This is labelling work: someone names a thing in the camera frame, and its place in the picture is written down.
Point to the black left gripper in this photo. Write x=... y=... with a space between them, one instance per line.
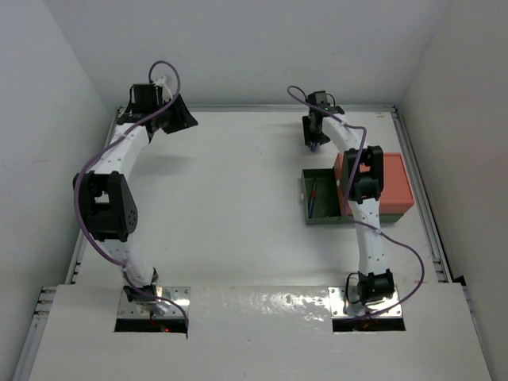
x=182 y=119

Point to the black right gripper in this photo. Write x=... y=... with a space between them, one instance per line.
x=310 y=137

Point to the green drawer box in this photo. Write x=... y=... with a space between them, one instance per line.
x=396 y=198

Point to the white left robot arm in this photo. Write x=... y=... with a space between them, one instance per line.
x=107 y=210

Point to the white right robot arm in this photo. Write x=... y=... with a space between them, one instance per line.
x=362 y=183

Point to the white front cover board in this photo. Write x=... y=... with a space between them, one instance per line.
x=259 y=333

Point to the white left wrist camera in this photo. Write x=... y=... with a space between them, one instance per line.
x=166 y=81

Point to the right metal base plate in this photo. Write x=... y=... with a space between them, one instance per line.
x=341 y=308

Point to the metal base plate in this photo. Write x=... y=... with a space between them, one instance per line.
x=341 y=308
x=174 y=303

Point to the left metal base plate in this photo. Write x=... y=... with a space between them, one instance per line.
x=174 y=303

